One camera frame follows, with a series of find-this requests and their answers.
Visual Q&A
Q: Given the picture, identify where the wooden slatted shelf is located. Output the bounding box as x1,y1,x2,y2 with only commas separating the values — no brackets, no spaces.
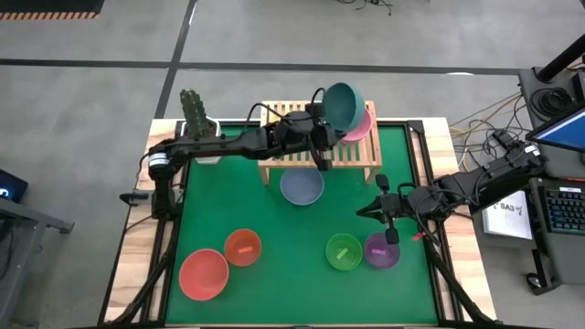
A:
258,99,384,186

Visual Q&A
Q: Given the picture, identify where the green artificial cactus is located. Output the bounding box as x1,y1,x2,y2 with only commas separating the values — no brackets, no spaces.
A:
178,88,212,141

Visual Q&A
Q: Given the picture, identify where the black table clamp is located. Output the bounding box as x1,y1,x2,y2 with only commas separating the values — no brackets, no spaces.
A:
119,191,151,206

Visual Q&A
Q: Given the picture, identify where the pink plastic bowl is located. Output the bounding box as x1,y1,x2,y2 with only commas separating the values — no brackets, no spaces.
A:
340,107,374,145

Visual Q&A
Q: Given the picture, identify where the computer monitor with blue screen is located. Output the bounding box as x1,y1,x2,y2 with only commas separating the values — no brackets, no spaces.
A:
525,105,585,154

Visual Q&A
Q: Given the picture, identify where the grey desk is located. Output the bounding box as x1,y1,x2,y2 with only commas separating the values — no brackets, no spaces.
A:
518,66,585,293

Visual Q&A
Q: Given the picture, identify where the white plant pot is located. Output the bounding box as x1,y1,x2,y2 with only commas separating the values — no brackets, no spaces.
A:
179,118,224,165

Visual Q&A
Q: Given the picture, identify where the coiled black cable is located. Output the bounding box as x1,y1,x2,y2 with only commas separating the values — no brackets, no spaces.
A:
529,85,576,122

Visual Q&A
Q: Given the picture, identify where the yellow floor cable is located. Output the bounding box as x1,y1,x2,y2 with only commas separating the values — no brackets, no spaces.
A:
450,93,523,171

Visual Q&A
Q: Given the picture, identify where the black device with blue light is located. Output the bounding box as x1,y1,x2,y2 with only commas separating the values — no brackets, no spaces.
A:
0,167,29,205

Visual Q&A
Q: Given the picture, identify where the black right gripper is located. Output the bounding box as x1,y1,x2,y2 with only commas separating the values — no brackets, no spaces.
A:
356,173,415,246

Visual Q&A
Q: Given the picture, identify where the grey metal cart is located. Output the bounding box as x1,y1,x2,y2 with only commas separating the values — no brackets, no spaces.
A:
0,196,75,328

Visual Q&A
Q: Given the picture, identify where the white printed paper sheet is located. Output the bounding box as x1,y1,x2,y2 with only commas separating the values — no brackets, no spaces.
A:
481,200,535,241

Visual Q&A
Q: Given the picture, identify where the black stand pole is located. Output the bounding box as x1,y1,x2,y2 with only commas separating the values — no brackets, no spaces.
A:
535,32,585,84

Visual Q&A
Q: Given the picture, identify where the black table frame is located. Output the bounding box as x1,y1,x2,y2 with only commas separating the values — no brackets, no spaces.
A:
98,119,497,329

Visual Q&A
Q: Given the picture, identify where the black floor cable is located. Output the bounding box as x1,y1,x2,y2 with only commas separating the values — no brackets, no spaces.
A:
456,98,527,161
335,0,395,17

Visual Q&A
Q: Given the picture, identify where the black power adapter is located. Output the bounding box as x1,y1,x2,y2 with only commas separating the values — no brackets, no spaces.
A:
491,129,516,147

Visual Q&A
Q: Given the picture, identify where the teal plastic bowl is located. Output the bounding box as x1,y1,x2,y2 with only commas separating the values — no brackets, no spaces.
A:
322,81,367,133

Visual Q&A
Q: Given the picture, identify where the coral red plastic bowl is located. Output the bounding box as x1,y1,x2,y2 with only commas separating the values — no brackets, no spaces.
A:
178,248,230,302

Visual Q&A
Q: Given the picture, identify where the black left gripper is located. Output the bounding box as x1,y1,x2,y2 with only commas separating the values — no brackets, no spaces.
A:
292,102,349,173

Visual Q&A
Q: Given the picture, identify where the small orange plastic bowl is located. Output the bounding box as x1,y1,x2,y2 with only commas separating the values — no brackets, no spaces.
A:
223,228,263,268

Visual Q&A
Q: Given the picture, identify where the small green plastic bowl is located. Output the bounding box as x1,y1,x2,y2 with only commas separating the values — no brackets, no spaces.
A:
324,232,364,272

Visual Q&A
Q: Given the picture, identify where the black computer keyboard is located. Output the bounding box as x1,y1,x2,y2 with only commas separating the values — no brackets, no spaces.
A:
543,185,585,237

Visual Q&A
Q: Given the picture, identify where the blue plastic bowl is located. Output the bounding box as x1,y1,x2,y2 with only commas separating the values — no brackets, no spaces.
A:
279,167,325,207

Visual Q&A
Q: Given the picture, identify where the small purple plastic bowl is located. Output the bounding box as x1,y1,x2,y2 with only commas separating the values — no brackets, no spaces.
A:
363,231,401,270

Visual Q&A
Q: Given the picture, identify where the green table mat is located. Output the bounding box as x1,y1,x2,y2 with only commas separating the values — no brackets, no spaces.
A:
165,125,439,325

